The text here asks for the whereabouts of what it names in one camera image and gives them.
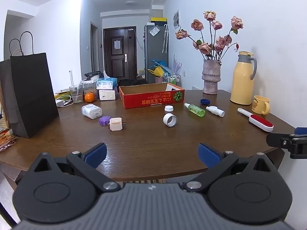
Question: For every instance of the grey refrigerator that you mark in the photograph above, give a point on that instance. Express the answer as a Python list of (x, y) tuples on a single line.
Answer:
[(153, 50)]

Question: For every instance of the yellow box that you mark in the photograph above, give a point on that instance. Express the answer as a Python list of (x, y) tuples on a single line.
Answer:
[(158, 20)]

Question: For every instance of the clear food container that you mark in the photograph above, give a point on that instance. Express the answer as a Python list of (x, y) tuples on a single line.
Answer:
[(89, 86)]

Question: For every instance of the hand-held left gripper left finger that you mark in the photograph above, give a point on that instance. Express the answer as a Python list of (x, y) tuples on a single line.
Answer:
[(96, 153)]

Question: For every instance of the white rod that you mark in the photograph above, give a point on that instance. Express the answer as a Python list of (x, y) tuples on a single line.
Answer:
[(70, 77)]

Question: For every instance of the blue tissue pack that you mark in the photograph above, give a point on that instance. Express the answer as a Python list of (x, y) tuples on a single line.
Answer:
[(105, 84)]

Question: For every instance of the bunch of dried pink roses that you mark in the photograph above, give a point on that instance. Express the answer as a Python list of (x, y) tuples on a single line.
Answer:
[(197, 25)]

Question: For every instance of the purple decorative plant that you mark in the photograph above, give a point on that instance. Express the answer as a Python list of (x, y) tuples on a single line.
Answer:
[(177, 66)]

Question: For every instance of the pink bucket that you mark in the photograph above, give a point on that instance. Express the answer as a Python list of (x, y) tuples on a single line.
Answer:
[(158, 79)]

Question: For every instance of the white purple tissue pack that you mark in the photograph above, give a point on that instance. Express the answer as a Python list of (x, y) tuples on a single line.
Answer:
[(108, 95)]

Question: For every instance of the clear bag on refrigerator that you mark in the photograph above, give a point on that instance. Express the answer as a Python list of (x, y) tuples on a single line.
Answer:
[(154, 31)]

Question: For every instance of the black white kitchen appliance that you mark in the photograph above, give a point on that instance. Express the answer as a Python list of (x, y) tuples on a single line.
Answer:
[(92, 75)]

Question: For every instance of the blue bottle cap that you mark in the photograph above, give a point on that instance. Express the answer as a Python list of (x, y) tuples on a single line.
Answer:
[(205, 101)]

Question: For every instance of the pink ceramic vase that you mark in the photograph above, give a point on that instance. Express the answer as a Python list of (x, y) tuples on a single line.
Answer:
[(211, 76)]

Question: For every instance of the black paper bag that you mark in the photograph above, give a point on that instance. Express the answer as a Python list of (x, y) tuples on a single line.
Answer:
[(33, 93)]

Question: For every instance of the small ribbed white cap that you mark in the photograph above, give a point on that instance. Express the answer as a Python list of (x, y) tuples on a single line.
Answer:
[(169, 108)]

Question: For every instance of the clear glass cup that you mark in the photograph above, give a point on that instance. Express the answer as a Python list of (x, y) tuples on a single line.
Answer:
[(76, 98)]

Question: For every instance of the white paper on door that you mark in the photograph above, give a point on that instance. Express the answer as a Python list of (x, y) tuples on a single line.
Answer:
[(117, 43)]

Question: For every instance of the clear plastic box white label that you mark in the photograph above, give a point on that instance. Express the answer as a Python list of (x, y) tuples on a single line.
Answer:
[(91, 111)]

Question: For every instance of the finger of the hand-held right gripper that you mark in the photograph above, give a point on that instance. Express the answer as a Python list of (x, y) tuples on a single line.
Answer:
[(279, 140), (301, 131)]

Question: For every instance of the purple bottle cap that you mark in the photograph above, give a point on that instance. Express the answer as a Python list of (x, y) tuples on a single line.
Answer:
[(104, 120)]

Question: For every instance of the orange printed packet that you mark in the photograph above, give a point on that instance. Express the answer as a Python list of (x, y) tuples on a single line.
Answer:
[(7, 143)]

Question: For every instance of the red cardboard box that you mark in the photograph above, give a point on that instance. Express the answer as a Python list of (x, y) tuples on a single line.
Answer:
[(148, 100)]

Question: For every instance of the yellow mug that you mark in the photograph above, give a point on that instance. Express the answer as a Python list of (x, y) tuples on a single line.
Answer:
[(259, 105)]

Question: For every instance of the grey interior door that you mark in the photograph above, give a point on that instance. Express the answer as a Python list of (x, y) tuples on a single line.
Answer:
[(94, 50)]

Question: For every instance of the yellow thermos jug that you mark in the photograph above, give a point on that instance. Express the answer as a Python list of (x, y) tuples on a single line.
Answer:
[(242, 81)]

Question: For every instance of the orange fruit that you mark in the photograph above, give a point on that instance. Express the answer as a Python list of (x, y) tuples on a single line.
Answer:
[(89, 97)]

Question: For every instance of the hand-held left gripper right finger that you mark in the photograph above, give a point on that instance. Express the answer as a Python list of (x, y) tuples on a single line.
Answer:
[(208, 154)]

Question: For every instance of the white spray bottle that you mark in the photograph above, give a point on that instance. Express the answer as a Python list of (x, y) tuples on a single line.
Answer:
[(215, 111)]

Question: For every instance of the yellow plastic object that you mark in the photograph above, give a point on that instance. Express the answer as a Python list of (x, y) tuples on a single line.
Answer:
[(158, 71)]

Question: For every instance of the wall poster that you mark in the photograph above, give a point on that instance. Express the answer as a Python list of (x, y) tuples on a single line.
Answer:
[(176, 19)]

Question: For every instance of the green spray bottle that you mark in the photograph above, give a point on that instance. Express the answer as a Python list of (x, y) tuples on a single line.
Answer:
[(196, 110)]

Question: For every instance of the white folded umbrella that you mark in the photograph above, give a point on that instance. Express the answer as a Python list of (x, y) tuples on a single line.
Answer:
[(165, 38)]

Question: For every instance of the dark brown door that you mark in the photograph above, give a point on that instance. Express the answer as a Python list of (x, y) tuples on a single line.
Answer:
[(120, 62)]

